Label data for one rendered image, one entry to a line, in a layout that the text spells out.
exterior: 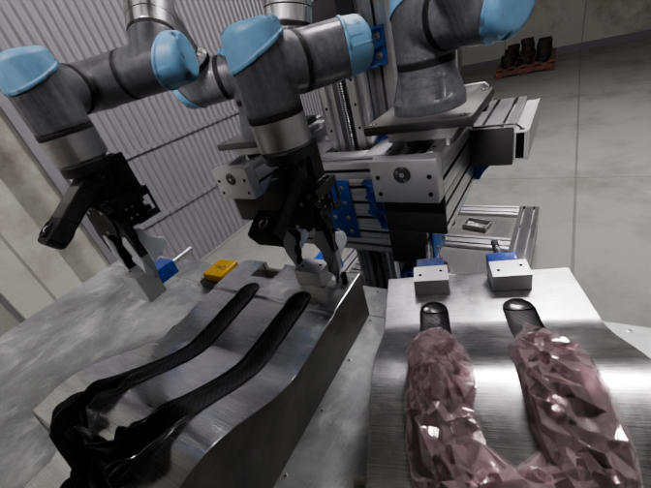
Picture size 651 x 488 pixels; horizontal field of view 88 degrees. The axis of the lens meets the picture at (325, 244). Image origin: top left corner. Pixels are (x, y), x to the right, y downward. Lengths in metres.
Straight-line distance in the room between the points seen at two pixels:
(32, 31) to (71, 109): 1.99
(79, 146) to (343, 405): 0.52
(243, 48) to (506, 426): 0.46
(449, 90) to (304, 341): 0.56
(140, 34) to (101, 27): 2.11
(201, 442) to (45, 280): 2.07
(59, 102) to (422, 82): 0.60
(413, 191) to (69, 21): 2.33
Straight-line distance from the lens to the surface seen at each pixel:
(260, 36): 0.45
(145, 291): 0.67
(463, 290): 0.54
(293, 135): 0.45
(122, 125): 2.64
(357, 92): 0.94
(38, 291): 2.39
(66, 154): 0.61
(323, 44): 0.48
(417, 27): 0.74
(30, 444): 0.77
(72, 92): 0.63
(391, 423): 0.38
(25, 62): 0.62
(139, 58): 0.63
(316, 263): 0.55
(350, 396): 0.51
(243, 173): 0.93
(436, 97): 0.76
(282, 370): 0.45
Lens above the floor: 1.21
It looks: 30 degrees down
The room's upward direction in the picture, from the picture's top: 16 degrees counter-clockwise
